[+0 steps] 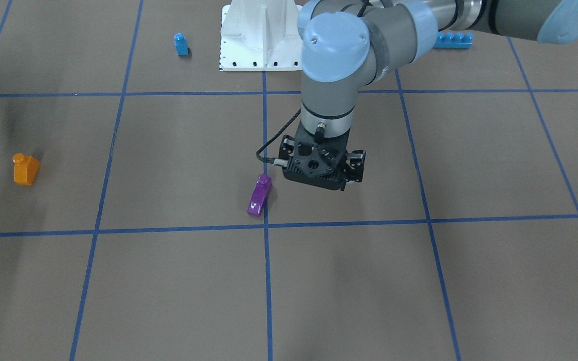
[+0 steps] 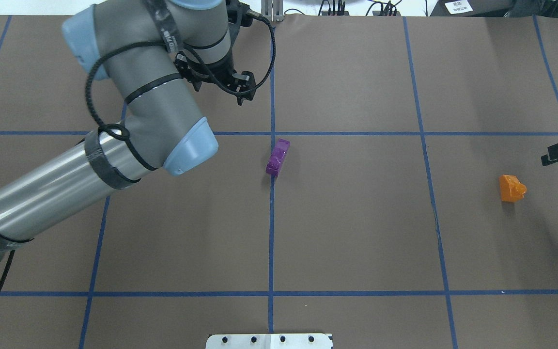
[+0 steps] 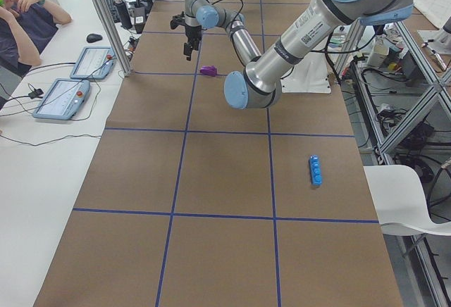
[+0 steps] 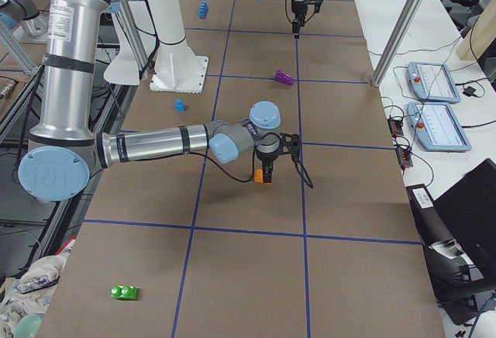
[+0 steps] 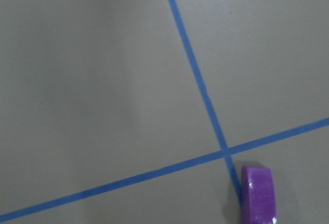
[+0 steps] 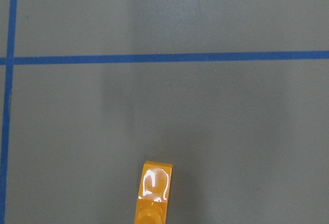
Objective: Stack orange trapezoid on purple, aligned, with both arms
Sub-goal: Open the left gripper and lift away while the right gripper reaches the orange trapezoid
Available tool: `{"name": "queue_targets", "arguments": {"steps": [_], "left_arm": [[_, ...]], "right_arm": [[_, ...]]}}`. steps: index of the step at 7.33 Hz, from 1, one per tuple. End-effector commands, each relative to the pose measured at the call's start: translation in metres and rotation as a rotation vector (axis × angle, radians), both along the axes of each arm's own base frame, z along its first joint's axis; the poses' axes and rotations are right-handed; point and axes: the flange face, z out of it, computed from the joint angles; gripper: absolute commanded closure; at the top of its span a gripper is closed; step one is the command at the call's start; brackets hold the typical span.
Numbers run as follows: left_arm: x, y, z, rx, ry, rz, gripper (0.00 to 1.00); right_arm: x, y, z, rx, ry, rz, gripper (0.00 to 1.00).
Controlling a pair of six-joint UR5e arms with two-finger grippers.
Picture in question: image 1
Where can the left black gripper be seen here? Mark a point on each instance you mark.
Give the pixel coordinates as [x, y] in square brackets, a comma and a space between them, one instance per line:
[356, 163]

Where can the purple trapezoid block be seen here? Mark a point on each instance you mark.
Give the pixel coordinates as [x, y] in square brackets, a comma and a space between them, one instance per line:
[259, 195]

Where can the orange trapezoid block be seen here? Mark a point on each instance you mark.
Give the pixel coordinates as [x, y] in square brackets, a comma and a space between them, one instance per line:
[26, 168]

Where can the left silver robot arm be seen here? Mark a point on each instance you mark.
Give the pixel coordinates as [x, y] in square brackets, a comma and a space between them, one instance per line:
[349, 44]

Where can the long blue brick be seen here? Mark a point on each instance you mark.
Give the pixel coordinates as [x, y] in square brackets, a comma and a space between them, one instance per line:
[450, 40]

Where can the small blue brick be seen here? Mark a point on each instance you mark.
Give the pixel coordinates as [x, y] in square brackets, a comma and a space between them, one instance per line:
[181, 45]

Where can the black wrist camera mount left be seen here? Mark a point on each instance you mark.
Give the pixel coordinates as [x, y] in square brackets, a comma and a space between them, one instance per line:
[314, 165]

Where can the white pedestal base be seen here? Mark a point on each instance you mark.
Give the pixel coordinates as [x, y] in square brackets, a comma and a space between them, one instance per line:
[260, 36]

